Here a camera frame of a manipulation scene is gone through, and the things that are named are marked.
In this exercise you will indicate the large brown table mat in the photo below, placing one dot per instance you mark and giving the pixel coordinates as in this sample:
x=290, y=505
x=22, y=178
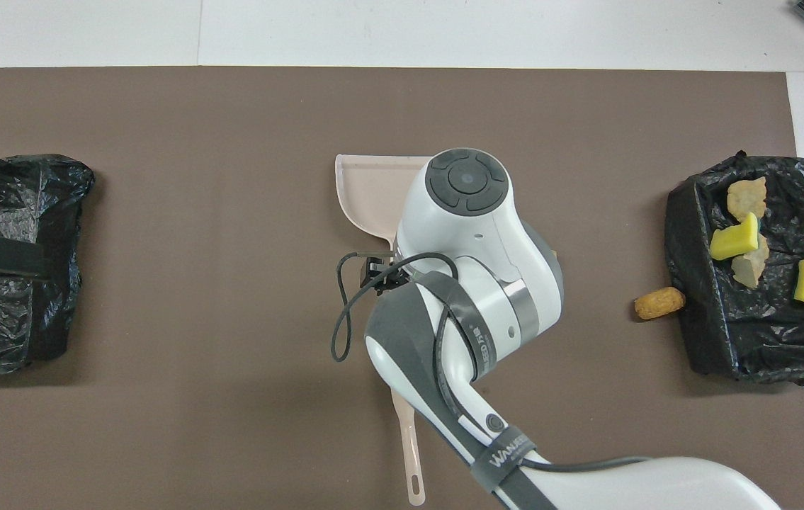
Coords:
x=161, y=142

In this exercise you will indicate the orange-brown nugget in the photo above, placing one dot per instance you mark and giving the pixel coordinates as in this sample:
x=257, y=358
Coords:
x=659, y=303

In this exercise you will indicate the beige plastic dustpan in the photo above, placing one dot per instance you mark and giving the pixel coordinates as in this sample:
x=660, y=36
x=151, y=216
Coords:
x=373, y=191

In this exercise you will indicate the black bag-lined bin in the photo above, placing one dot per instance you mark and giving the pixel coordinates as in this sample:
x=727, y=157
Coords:
x=763, y=340
x=19, y=326

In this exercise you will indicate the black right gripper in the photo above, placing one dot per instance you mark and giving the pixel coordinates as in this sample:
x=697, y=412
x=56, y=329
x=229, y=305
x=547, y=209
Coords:
x=377, y=266

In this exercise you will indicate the blocky yellow sponge piece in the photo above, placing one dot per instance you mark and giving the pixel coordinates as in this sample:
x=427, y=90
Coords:
x=733, y=241

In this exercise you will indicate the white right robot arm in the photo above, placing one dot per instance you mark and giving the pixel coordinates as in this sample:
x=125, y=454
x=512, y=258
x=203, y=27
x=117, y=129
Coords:
x=479, y=234

